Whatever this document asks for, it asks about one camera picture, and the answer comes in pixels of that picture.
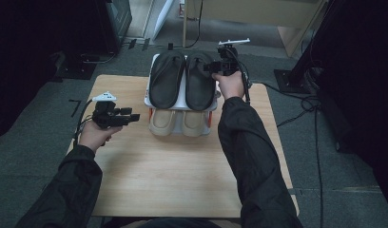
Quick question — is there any black cabinet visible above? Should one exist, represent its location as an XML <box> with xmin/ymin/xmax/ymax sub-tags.
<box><xmin>63</xmin><ymin>0</ymin><xmax>133</xmax><ymax>57</ymax></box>

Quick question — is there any left hand-held gripper cable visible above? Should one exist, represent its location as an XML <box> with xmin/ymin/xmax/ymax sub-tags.
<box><xmin>72</xmin><ymin>99</ymin><xmax>96</xmax><ymax>149</ymax></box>

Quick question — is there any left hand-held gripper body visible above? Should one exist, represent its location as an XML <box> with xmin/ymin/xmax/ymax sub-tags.
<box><xmin>91</xmin><ymin>90</ymin><xmax>128</xmax><ymax>130</ymax></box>

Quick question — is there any white board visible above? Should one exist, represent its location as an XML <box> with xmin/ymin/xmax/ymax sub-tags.
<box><xmin>151</xmin><ymin>0</ymin><xmax>176</xmax><ymax>41</ymax></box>

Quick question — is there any cream clog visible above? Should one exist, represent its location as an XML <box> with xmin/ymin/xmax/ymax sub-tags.
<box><xmin>181</xmin><ymin>109</ymin><xmax>207</xmax><ymax>138</ymax></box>
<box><xmin>148</xmin><ymin>108</ymin><xmax>178</xmax><ymax>138</ymax></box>

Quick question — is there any hand-held gripper cable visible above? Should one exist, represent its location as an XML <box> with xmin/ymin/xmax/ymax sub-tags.
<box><xmin>231</xmin><ymin>48</ymin><xmax>254</xmax><ymax>105</ymax></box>
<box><xmin>72</xmin><ymin>99</ymin><xmax>96</xmax><ymax>149</ymax></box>

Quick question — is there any black hanging cable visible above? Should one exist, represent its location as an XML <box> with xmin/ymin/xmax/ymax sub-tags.
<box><xmin>184</xmin><ymin>0</ymin><xmax>204</xmax><ymax>49</ymax></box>

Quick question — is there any white plastic storage box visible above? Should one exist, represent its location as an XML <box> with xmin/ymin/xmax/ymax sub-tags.
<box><xmin>143</xmin><ymin>52</ymin><xmax>221</xmax><ymax>138</ymax></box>

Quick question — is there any black stand base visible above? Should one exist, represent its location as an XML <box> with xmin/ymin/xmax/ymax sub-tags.
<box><xmin>53</xmin><ymin>51</ymin><xmax>99</xmax><ymax>81</ymax></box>

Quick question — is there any light wooden desk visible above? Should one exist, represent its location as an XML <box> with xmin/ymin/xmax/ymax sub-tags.
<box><xmin>182</xmin><ymin>0</ymin><xmax>328</xmax><ymax>58</ymax></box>

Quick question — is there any person's left hand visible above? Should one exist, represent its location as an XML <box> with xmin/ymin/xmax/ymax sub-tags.
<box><xmin>77</xmin><ymin>119</ymin><xmax>124</xmax><ymax>154</ymax></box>

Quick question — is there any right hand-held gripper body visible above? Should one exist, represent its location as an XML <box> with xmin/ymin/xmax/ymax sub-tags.
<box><xmin>214</xmin><ymin>37</ymin><xmax>251</xmax><ymax>77</ymax></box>

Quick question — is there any black metal stand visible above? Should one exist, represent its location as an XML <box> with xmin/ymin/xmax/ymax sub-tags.
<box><xmin>273</xmin><ymin>0</ymin><xmax>340</xmax><ymax>95</ymax></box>

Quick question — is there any black floor cable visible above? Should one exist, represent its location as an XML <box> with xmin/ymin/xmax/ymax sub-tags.
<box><xmin>262</xmin><ymin>81</ymin><xmax>325</xmax><ymax>228</ymax></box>

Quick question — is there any right hand-held gripper cable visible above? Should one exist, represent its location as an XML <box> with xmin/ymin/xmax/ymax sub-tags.
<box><xmin>231</xmin><ymin>48</ymin><xmax>254</xmax><ymax>105</ymax></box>

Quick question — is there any person's right hand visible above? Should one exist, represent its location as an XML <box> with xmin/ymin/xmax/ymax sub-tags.
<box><xmin>211</xmin><ymin>70</ymin><xmax>246</xmax><ymax>102</ymax></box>

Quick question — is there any black slipper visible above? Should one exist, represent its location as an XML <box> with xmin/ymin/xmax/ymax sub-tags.
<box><xmin>149</xmin><ymin>49</ymin><xmax>187</xmax><ymax>110</ymax></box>
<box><xmin>184</xmin><ymin>50</ymin><xmax>218</xmax><ymax>111</ymax></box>

